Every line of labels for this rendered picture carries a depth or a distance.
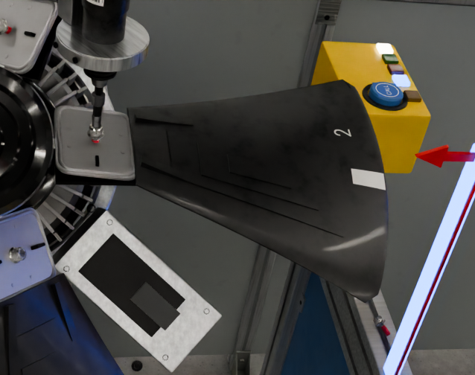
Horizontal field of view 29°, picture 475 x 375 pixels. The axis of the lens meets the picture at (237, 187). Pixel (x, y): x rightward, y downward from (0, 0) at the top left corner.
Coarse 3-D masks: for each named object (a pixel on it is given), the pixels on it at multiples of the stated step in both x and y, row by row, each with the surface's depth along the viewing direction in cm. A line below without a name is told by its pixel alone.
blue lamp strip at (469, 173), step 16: (464, 176) 87; (464, 192) 87; (448, 208) 90; (448, 224) 90; (448, 240) 90; (432, 256) 93; (432, 272) 93; (416, 288) 97; (416, 304) 97; (400, 336) 101; (400, 352) 101; (384, 368) 105
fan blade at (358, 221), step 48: (288, 96) 86; (336, 96) 88; (144, 144) 77; (192, 144) 79; (240, 144) 80; (288, 144) 82; (336, 144) 84; (192, 192) 75; (240, 192) 77; (288, 192) 79; (336, 192) 81; (384, 192) 83; (288, 240) 76; (336, 240) 78; (384, 240) 80
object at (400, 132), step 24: (336, 48) 118; (360, 48) 119; (336, 72) 114; (360, 72) 114; (384, 72) 115; (360, 96) 110; (384, 120) 109; (408, 120) 109; (384, 144) 111; (408, 144) 112; (384, 168) 114; (408, 168) 114
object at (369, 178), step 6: (354, 174) 82; (360, 174) 83; (366, 174) 83; (372, 174) 83; (378, 174) 83; (354, 180) 82; (360, 180) 82; (366, 180) 83; (372, 180) 83; (378, 180) 83; (372, 186) 82; (378, 186) 83; (384, 186) 83
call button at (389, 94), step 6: (372, 84) 111; (378, 84) 111; (384, 84) 111; (390, 84) 111; (372, 90) 110; (378, 90) 110; (384, 90) 110; (390, 90) 110; (396, 90) 110; (372, 96) 110; (378, 96) 109; (384, 96) 109; (390, 96) 109; (396, 96) 109; (402, 96) 110; (378, 102) 109; (384, 102) 109; (390, 102) 109; (396, 102) 109
